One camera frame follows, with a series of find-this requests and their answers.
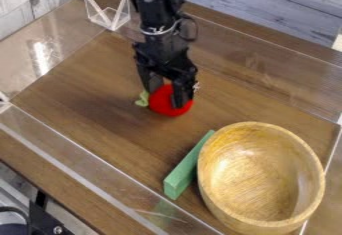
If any wooden bowl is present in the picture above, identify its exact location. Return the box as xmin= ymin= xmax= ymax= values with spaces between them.
xmin=196 ymin=122 xmax=326 ymax=235

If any clear acrylic left wall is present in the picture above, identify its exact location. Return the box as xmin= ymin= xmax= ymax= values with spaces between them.
xmin=0 ymin=0 xmax=104 ymax=102

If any clear acrylic back wall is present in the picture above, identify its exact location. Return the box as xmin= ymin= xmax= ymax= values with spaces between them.
xmin=116 ymin=0 xmax=342 ymax=124

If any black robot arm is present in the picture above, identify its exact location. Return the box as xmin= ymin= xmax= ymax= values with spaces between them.
xmin=130 ymin=0 xmax=198 ymax=109

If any green rectangular block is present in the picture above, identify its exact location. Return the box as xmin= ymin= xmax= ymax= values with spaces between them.
xmin=163 ymin=130 xmax=215 ymax=200

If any red felt ball with leaf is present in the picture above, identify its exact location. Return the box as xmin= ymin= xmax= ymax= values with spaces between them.
xmin=135 ymin=84 xmax=194 ymax=117

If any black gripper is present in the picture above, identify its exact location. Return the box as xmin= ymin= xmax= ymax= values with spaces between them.
xmin=134 ymin=31 xmax=198 ymax=109

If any clear acrylic front wall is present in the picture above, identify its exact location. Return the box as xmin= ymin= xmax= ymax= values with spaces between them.
xmin=0 ymin=103 xmax=223 ymax=235

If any clear acrylic wall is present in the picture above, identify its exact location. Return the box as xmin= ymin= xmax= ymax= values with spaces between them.
xmin=0 ymin=103 xmax=223 ymax=235
xmin=0 ymin=0 xmax=104 ymax=102
xmin=116 ymin=0 xmax=342 ymax=124

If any clear acrylic corner bracket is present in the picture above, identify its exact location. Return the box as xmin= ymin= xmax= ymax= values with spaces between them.
xmin=84 ymin=0 xmax=131 ymax=31

